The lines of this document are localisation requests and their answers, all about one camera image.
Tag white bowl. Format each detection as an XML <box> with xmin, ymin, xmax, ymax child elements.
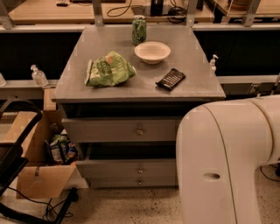
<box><xmin>134</xmin><ymin>41</ymin><xmax>171</xmax><ymax>65</ymax></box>

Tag grey bottom drawer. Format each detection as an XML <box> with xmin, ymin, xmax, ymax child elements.
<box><xmin>90</xmin><ymin>177</ymin><xmax>178</xmax><ymax>188</ymax></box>

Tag green soda can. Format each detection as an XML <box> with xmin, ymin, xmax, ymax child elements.
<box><xmin>132</xmin><ymin>15</ymin><xmax>146</xmax><ymax>46</ymax></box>

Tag black floor cable left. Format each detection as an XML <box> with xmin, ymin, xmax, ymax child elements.
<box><xmin>7</xmin><ymin>186</ymin><xmax>74</xmax><ymax>221</ymax></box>

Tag snack bags in box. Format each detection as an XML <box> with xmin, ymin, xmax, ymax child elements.
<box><xmin>45</xmin><ymin>134</ymin><xmax>78</xmax><ymax>165</ymax></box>

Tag black cable on desk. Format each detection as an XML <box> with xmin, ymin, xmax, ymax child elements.
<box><xmin>106</xmin><ymin>0</ymin><xmax>133</xmax><ymax>18</ymax></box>

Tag white pump bottle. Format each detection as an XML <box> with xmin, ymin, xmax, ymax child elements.
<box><xmin>209</xmin><ymin>54</ymin><xmax>219</xmax><ymax>73</ymax></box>

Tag green chip bag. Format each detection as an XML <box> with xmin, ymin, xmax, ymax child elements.
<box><xmin>84</xmin><ymin>51</ymin><xmax>137</xmax><ymax>87</ymax></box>

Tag cardboard box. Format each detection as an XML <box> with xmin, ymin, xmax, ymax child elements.
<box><xmin>0</xmin><ymin>87</ymin><xmax>79</xmax><ymax>200</ymax></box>

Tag clear sanitizer bottle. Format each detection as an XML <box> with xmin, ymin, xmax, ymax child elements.
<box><xmin>31</xmin><ymin>65</ymin><xmax>48</xmax><ymax>87</ymax></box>

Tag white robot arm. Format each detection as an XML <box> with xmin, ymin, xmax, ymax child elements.
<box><xmin>176</xmin><ymin>94</ymin><xmax>280</xmax><ymax>224</ymax></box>

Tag grey drawer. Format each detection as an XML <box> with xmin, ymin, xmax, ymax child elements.
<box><xmin>62</xmin><ymin>119</ymin><xmax>179</xmax><ymax>143</ymax></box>
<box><xmin>90</xmin><ymin>177</ymin><xmax>178</xmax><ymax>188</ymax></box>
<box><xmin>76</xmin><ymin>142</ymin><xmax>176</xmax><ymax>179</ymax></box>

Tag black stand with cable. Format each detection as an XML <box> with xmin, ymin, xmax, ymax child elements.
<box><xmin>257</xmin><ymin>74</ymin><xmax>280</xmax><ymax>178</ymax></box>

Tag grey drawer cabinet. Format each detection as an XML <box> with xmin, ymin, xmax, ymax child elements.
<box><xmin>52</xmin><ymin>25</ymin><xmax>226</xmax><ymax>189</ymax></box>

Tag grey top drawer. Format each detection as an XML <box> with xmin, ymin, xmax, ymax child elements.
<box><xmin>62</xmin><ymin>119</ymin><xmax>179</xmax><ymax>143</ymax></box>

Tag black chair frame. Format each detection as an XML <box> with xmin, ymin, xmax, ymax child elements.
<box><xmin>0</xmin><ymin>98</ymin><xmax>78</xmax><ymax>224</ymax></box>

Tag black snack bar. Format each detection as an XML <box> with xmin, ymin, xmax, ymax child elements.
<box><xmin>157</xmin><ymin>68</ymin><xmax>186</xmax><ymax>91</ymax></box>

